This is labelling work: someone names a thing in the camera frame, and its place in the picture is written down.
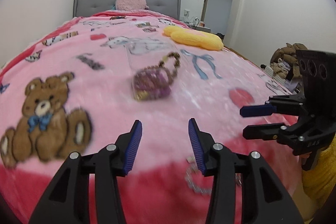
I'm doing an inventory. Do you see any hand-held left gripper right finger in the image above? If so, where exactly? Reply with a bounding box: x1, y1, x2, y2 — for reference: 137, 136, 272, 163
188, 118, 305, 224

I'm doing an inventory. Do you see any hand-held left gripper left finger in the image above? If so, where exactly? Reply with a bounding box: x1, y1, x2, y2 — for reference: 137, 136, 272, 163
29, 120, 143, 224

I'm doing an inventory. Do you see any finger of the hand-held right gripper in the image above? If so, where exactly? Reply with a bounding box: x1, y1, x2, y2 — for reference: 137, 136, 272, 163
240, 103, 278, 118
243, 123, 289, 141

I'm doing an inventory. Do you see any light blue bead bracelet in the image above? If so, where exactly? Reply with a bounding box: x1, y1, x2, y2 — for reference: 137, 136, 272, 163
184, 157, 242, 195

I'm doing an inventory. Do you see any gold ring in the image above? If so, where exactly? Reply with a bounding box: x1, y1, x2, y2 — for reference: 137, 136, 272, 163
135, 91, 151, 102

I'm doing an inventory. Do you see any purple bead bracelet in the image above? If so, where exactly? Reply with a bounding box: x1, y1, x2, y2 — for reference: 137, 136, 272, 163
133, 69, 172, 101

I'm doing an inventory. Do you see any olive bracelet with yellow bead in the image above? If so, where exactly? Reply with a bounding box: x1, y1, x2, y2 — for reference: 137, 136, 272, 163
157, 52, 182, 83

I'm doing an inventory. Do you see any clear plastic box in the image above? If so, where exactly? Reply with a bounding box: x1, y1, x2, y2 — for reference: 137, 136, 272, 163
126, 40, 195, 103

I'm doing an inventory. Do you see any person's right forearm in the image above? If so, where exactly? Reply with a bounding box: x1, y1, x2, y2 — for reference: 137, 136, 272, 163
302, 135, 336, 214

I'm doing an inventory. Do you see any pile of brown clothes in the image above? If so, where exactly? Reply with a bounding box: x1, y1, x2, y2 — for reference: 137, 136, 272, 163
270, 43, 305, 77

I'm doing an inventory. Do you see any pink printed fleece blanket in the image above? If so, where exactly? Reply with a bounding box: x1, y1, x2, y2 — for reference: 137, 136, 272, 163
0, 10, 305, 224

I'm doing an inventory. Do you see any yellow plush pillow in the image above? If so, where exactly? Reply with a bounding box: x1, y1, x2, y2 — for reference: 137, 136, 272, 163
163, 26, 224, 51

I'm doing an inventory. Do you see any white nightstand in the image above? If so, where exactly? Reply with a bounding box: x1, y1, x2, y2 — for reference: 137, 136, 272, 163
184, 22, 211, 33

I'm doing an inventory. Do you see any pink plush cushion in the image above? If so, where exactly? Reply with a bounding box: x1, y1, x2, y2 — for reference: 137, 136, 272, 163
115, 0, 147, 11

